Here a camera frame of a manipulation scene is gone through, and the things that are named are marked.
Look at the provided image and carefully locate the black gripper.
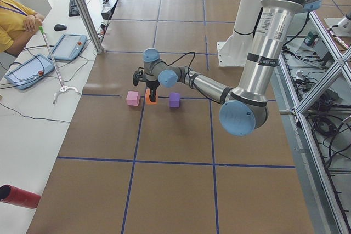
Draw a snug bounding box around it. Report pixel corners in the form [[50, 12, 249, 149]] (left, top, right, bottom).
[[146, 76, 160, 102]]

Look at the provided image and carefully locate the orange foam cube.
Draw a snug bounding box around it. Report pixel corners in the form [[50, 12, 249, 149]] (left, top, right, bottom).
[[145, 89, 158, 105]]

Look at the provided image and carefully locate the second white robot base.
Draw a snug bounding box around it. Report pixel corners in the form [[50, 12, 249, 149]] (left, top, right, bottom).
[[324, 12, 350, 37]]

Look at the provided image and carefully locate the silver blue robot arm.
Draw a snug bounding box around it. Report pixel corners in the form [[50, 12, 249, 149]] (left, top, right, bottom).
[[133, 0, 322, 136]]

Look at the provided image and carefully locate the person's hand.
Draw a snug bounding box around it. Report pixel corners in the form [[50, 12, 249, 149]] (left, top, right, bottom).
[[24, 13, 44, 32]]

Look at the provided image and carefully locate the pink foam cube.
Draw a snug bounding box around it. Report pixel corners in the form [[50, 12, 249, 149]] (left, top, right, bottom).
[[126, 91, 140, 106]]

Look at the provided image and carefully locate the dark purple foam cube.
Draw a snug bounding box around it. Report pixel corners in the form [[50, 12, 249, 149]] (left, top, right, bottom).
[[169, 92, 180, 108]]

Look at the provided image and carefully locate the reacher grabber stick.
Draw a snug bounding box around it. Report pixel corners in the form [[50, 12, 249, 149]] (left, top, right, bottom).
[[39, 26, 81, 105]]

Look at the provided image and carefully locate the far blue teach pendant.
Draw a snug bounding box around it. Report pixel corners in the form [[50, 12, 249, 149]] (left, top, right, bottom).
[[52, 34, 87, 61]]

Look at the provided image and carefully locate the blue teach pendant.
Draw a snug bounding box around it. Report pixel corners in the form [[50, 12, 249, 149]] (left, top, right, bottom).
[[52, 34, 87, 61], [4, 54, 54, 90]]

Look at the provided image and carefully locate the black keyboard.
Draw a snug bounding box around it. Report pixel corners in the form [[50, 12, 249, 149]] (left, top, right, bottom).
[[68, 0, 80, 17]]

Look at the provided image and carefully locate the black computer mouse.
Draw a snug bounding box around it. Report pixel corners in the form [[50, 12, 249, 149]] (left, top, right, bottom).
[[54, 24, 67, 32]]

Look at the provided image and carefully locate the near blue teach pendant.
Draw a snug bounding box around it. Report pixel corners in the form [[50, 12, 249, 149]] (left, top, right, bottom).
[[4, 54, 54, 90]]

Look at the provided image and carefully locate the person in yellow shirt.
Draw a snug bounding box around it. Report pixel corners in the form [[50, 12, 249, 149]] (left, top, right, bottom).
[[1, 0, 38, 57]]

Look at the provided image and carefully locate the red cardboard tube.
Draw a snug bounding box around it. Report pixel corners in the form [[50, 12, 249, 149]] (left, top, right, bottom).
[[1, 185, 41, 209]]

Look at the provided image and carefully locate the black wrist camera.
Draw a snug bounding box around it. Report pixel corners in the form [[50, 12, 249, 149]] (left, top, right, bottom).
[[132, 70, 145, 86]]

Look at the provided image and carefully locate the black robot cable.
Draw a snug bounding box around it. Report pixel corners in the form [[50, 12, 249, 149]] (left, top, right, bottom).
[[166, 51, 196, 81]]

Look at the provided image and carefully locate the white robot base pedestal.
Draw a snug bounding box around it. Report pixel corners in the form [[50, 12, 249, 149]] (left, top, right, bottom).
[[217, 0, 262, 67]]

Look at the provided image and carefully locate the aluminium frame post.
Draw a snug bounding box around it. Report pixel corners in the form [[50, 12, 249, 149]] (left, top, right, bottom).
[[75, 0, 105, 54]]

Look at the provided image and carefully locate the aluminium frame rail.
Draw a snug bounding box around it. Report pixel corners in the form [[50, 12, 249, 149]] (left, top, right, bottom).
[[279, 12, 350, 233]]

